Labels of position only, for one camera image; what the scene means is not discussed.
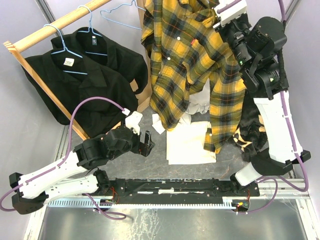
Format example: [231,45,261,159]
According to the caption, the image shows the white cable duct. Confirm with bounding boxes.
[47,197,237,210]

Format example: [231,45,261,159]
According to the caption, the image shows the empty blue wire hanger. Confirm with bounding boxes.
[99,0,146,31]

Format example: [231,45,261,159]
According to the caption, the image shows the blue hanger rear shirt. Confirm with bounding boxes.
[77,5,108,57]

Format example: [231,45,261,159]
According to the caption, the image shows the yellow plaid shirt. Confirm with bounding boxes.
[141,0,245,153]

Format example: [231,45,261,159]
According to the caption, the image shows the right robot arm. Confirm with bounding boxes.
[215,14,311,196]

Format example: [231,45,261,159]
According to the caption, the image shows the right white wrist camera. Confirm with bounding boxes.
[213,0,247,30]

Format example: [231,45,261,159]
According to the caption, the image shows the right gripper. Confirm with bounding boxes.
[214,13,254,70]

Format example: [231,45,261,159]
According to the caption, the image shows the black shirt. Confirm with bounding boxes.
[25,51,138,138]
[50,27,148,101]

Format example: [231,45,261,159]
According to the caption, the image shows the purple cable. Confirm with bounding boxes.
[217,0,310,215]
[0,96,128,212]

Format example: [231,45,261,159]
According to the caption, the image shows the blue hanger shirt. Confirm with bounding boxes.
[42,24,88,78]
[77,5,108,57]

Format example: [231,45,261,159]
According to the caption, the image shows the wooden clothes rack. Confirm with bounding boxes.
[3,0,152,140]

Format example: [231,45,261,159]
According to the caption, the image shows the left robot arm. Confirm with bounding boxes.
[9,125,155,215]

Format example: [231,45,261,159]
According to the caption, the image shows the front black shirt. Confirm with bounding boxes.
[25,51,138,138]

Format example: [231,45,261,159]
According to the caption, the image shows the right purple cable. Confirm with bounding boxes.
[217,0,310,215]

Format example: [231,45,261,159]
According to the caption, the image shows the black floral blanket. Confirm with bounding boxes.
[228,91,268,162]

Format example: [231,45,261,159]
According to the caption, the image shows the rear black shirt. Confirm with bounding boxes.
[50,27,148,101]

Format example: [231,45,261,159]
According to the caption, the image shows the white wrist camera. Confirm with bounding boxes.
[122,108,143,136]
[213,0,247,30]

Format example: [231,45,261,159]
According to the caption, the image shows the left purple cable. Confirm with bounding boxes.
[0,96,128,212]

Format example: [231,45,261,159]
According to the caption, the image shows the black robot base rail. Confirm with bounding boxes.
[96,178,260,204]

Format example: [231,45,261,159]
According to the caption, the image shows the blue hanger front shirt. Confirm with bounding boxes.
[42,24,88,78]

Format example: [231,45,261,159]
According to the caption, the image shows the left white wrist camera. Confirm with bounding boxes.
[122,108,143,136]

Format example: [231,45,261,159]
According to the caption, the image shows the cream folded cloth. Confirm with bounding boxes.
[166,121,217,165]

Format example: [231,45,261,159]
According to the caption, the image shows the white shirt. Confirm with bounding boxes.
[150,78,210,134]

